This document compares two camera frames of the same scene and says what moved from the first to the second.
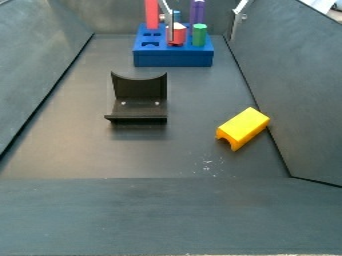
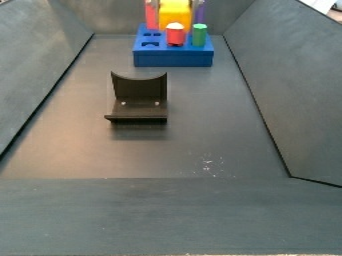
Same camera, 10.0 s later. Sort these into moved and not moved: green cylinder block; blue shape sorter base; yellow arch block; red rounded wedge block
Moved: yellow arch block
Not moved: green cylinder block; blue shape sorter base; red rounded wedge block
